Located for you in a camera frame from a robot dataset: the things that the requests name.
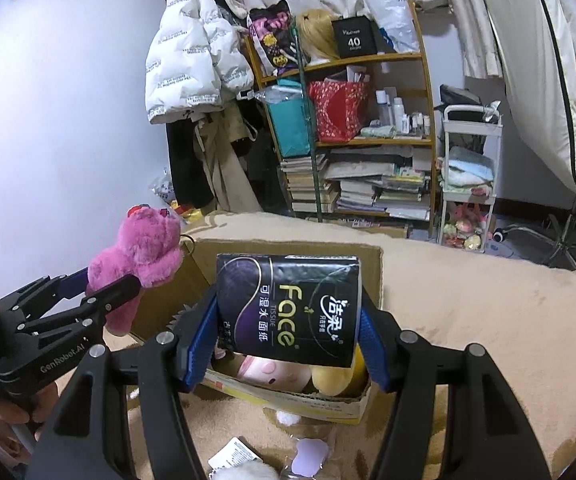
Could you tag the folded blue cloth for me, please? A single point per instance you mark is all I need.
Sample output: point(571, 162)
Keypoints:
point(467, 167)

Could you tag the printed plastic bag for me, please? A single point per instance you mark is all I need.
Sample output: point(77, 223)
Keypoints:
point(163, 192)

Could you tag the purple charm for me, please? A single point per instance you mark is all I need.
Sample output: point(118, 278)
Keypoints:
point(310, 460)

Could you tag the person's left hand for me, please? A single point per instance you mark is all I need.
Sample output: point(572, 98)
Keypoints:
point(33, 405)

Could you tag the teal bag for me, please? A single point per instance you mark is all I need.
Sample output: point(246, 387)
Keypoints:
point(288, 127)

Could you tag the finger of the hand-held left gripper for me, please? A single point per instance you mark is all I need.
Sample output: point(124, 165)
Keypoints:
point(113, 295)
point(75, 282)

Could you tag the cardboard box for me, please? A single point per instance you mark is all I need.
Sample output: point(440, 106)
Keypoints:
point(318, 405)

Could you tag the white plastic bag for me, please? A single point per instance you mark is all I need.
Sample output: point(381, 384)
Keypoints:
point(390, 15)

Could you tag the blonde wig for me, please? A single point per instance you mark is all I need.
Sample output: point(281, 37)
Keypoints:
point(318, 35)

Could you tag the cream down coat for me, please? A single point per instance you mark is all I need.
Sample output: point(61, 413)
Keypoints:
point(542, 85)

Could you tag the black coat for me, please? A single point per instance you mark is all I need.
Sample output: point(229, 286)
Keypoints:
point(183, 170)

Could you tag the pile of mixed books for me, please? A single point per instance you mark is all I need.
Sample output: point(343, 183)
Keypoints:
point(377, 185)

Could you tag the group of cosmetic bottles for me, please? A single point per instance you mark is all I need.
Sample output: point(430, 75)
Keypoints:
point(397, 110)

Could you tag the white trolley cart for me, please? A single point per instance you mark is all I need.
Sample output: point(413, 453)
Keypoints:
point(467, 112)

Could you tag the pile of small plush toys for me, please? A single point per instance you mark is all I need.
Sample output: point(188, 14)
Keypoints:
point(462, 230)

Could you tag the yellow plush toy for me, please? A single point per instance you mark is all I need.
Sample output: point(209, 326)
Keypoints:
point(335, 380)

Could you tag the metal rack stand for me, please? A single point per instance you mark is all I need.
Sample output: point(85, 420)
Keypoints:
point(565, 240)

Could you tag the dark hanging coat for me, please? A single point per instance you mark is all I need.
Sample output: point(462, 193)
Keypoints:
point(263, 175)

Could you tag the white fluffy pompom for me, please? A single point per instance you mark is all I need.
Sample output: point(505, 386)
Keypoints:
point(248, 472)

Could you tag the stack of old books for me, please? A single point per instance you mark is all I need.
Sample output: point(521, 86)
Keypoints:
point(303, 185)

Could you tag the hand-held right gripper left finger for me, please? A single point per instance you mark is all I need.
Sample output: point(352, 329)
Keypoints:
point(200, 340)

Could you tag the white paper tag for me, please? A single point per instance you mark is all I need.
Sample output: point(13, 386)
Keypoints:
point(235, 452)

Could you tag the black device on cart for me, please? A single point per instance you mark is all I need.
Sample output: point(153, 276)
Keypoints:
point(455, 95)

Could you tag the black box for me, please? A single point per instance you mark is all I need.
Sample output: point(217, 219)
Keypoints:
point(353, 37)

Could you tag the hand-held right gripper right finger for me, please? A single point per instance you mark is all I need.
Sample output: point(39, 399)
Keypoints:
point(370, 350)

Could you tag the red gift bag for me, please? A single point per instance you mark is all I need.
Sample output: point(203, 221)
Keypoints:
point(338, 110)

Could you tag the beige trench coat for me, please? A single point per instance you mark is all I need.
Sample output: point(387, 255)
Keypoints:
point(223, 170)

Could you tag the colourful printed black bag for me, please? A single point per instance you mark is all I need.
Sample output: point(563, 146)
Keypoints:
point(273, 35)

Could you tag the white puffer jacket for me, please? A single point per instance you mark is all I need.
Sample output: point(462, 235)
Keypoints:
point(188, 50)

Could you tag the black tissue pack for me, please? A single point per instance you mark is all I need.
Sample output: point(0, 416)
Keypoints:
point(288, 310)

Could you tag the pink plush bear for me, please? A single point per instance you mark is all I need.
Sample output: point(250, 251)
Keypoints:
point(143, 245)

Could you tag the pink swirl plush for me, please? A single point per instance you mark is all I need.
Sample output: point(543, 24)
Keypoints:
point(273, 372)

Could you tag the wooden shelf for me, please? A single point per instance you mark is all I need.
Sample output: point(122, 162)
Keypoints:
point(367, 62)

